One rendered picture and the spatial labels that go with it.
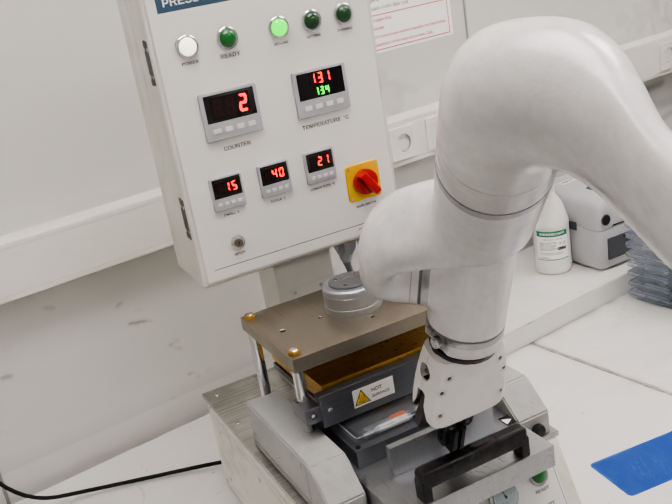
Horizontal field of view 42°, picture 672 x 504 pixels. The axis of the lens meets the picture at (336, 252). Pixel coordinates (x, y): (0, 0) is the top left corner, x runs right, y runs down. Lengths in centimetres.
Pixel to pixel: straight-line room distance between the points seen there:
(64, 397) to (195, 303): 30
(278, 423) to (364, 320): 18
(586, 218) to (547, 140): 149
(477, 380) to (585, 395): 68
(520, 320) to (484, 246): 114
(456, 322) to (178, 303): 89
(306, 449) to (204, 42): 54
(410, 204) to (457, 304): 14
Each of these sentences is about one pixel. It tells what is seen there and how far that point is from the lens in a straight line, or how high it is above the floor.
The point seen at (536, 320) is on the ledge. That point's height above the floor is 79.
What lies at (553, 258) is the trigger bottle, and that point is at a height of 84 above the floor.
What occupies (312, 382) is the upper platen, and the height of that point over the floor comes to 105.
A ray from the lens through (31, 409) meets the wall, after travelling 166.
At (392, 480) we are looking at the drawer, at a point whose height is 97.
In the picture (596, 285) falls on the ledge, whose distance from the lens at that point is 197.
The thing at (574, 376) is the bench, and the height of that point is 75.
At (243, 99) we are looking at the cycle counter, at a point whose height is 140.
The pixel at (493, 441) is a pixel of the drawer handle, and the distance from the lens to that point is 106.
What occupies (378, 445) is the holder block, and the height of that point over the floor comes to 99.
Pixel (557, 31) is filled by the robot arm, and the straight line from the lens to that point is 52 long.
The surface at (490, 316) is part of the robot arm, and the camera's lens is 90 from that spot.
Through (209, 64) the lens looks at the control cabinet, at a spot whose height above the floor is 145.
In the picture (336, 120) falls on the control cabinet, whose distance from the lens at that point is 128.
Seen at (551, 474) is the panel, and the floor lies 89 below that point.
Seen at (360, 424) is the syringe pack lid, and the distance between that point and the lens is 113.
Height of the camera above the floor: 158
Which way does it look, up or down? 19 degrees down
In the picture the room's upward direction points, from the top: 10 degrees counter-clockwise
